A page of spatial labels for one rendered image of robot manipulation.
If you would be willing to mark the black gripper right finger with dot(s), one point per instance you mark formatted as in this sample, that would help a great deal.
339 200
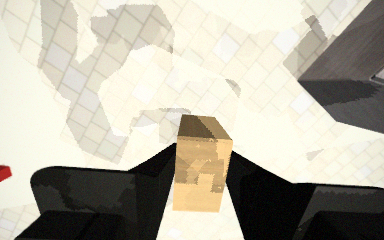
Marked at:
268 207

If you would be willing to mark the small red block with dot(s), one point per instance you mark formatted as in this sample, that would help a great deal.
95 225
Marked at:
5 172

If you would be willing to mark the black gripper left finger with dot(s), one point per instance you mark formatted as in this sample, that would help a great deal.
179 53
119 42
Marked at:
139 194

